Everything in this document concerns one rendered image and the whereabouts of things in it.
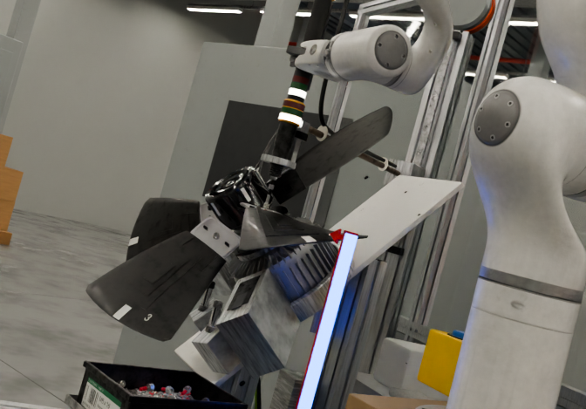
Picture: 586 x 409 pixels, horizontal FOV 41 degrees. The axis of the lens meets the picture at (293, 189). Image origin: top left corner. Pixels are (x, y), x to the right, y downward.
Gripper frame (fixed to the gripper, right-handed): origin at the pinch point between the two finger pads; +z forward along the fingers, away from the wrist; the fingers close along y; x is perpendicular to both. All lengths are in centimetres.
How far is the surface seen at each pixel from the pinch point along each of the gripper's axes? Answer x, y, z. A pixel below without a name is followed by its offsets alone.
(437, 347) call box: -44, 21, -35
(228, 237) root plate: -37.1, -3.8, 5.4
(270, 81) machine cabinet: 35, 89, 248
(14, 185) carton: -87, 37, 832
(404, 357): -55, 49, 12
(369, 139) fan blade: -9.9, 20.1, 3.8
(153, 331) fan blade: -56, -17, -7
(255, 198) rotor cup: -28.2, -1.1, 3.4
